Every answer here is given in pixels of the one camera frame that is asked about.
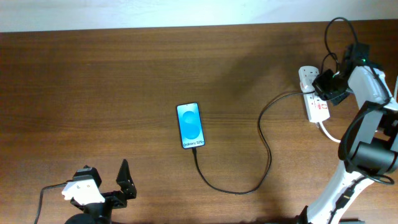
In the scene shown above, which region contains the white power strip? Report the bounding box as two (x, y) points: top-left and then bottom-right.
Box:
(298, 66), (330, 123)

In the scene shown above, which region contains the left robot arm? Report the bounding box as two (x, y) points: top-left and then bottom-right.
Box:
(62, 159), (137, 223)

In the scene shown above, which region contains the blue Samsung Galaxy smartphone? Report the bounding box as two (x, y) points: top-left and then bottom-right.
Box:
(176, 102), (205, 149)

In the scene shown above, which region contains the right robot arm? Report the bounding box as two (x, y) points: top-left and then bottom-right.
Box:
(295, 42), (397, 223)

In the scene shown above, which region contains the black charging cable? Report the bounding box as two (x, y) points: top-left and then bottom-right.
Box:
(192, 52), (340, 195)

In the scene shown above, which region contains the white charger adapter plug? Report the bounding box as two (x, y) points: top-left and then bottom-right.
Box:
(300, 76), (315, 93)

